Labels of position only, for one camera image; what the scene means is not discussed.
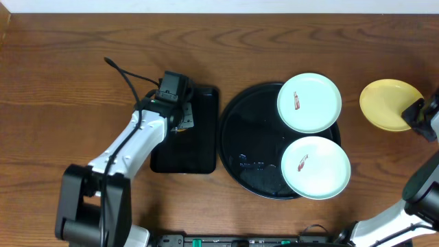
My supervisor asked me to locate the black round tray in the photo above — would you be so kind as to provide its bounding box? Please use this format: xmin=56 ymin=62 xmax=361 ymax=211
xmin=217 ymin=81 xmax=342 ymax=200

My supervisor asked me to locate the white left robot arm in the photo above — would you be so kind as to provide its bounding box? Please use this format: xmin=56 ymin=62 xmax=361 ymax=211
xmin=55 ymin=91 xmax=193 ymax=246

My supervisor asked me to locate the black rectangular tray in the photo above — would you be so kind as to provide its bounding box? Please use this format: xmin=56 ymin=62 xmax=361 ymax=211
xmin=150 ymin=87 xmax=219 ymax=174

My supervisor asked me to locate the light green plate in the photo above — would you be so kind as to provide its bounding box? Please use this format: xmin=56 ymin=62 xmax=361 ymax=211
xmin=281 ymin=136 xmax=351 ymax=200
xmin=276 ymin=73 xmax=342 ymax=134

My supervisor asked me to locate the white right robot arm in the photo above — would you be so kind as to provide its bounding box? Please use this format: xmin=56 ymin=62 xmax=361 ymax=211
xmin=333 ymin=92 xmax=438 ymax=247

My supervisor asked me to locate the light green plate front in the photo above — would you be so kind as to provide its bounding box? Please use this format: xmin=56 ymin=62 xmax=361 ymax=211
xmin=281 ymin=136 xmax=351 ymax=200

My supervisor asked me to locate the yellow plate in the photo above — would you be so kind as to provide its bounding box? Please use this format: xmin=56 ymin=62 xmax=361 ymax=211
xmin=359 ymin=79 xmax=423 ymax=132

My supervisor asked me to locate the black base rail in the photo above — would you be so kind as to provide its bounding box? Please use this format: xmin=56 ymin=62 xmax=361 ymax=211
xmin=118 ymin=224 xmax=414 ymax=247

